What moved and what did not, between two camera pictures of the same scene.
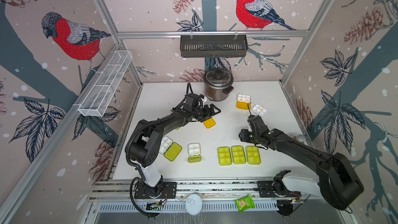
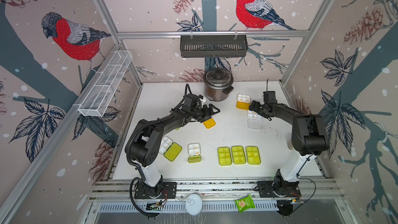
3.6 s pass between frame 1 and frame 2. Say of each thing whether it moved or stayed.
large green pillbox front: stayed
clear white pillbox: moved
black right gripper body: moved
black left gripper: stayed
